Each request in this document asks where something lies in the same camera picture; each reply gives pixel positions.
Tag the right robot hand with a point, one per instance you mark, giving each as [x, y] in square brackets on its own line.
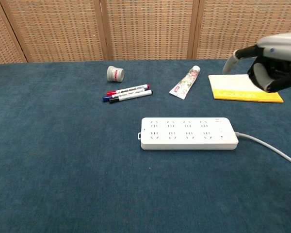
[276, 58]

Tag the blue table cloth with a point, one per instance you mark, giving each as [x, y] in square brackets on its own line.
[63, 157]

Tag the white power strip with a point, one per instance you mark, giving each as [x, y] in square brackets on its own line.
[189, 133]

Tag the red capped whiteboard marker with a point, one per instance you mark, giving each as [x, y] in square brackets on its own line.
[128, 90]

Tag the yellow and white folded cloth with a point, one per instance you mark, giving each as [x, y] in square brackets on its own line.
[232, 87]

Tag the small grey jar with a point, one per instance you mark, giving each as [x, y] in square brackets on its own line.
[115, 74]

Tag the black capped whiteboard marker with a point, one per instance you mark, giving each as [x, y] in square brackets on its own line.
[133, 95]

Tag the woven folding screen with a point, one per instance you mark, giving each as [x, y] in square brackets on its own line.
[145, 29]

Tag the floral print cream tube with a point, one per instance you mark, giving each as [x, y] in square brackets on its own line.
[185, 83]

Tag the blue capped whiteboard marker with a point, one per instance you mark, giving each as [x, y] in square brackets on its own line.
[111, 96]

